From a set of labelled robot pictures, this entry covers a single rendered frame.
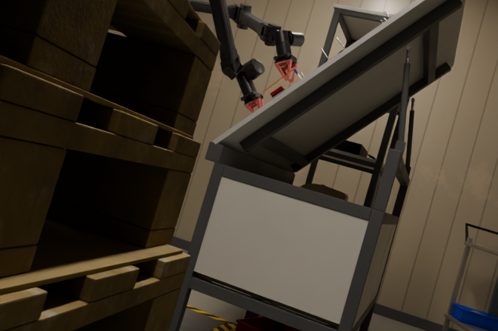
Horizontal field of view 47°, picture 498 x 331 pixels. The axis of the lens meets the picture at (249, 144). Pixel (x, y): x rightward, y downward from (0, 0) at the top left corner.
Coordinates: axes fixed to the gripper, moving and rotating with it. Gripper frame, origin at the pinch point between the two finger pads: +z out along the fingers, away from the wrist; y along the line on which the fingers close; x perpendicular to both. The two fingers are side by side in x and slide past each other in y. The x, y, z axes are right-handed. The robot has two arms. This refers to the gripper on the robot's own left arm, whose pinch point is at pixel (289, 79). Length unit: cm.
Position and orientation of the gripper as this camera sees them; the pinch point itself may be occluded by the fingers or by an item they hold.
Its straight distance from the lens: 227.3
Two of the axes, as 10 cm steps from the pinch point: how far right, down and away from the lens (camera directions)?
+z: 1.7, 9.8, -1.4
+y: 3.9, 0.7, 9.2
